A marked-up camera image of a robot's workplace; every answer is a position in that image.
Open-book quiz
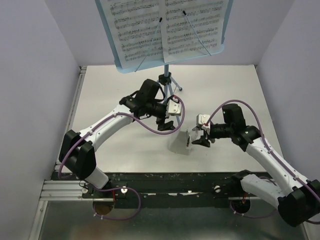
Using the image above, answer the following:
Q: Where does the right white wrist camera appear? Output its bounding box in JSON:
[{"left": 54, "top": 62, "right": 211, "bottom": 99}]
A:
[{"left": 196, "top": 114, "right": 211, "bottom": 132}]

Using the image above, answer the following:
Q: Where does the clear metronome cover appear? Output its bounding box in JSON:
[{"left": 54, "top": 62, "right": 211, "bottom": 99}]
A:
[{"left": 187, "top": 129, "right": 199, "bottom": 146}]

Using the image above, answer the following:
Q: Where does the grey metronome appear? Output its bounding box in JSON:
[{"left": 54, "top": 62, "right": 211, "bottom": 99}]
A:
[{"left": 168, "top": 127, "right": 192, "bottom": 156}]

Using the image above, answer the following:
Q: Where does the aluminium frame rail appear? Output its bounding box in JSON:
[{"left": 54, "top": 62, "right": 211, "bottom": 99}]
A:
[{"left": 29, "top": 66, "right": 87, "bottom": 240}]

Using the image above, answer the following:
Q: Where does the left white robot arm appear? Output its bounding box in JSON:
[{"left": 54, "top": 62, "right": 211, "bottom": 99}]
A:
[{"left": 58, "top": 79, "right": 182, "bottom": 198}]

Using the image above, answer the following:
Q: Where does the left sheet music page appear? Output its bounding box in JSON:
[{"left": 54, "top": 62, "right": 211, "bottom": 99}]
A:
[{"left": 95, "top": 0, "right": 164, "bottom": 71}]

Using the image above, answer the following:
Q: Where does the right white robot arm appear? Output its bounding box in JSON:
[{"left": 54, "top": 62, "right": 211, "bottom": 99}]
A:
[{"left": 192, "top": 100, "right": 320, "bottom": 227}]

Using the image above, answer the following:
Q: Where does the sheet music page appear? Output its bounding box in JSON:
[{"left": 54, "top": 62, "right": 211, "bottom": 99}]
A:
[
  {"left": 95, "top": 0, "right": 164, "bottom": 71},
  {"left": 159, "top": 0, "right": 229, "bottom": 63}
]

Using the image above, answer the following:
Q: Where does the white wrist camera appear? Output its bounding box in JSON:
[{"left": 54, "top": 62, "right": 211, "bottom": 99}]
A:
[
  {"left": 166, "top": 97, "right": 182, "bottom": 117},
  {"left": 196, "top": 114, "right": 211, "bottom": 132}
]

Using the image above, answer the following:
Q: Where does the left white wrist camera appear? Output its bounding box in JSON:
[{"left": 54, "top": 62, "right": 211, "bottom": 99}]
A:
[{"left": 166, "top": 97, "right": 182, "bottom": 117}]

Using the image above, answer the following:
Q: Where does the right sheet music page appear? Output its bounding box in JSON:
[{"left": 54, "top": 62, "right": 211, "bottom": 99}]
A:
[{"left": 159, "top": 0, "right": 229, "bottom": 63}]

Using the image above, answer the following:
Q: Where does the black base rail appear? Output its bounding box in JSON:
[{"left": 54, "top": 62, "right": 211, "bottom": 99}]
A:
[{"left": 82, "top": 171, "right": 276, "bottom": 210}]

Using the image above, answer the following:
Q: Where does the light blue music stand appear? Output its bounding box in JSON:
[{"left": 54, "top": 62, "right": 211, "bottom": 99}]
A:
[{"left": 94, "top": 0, "right": 232, "bottom": 130}]

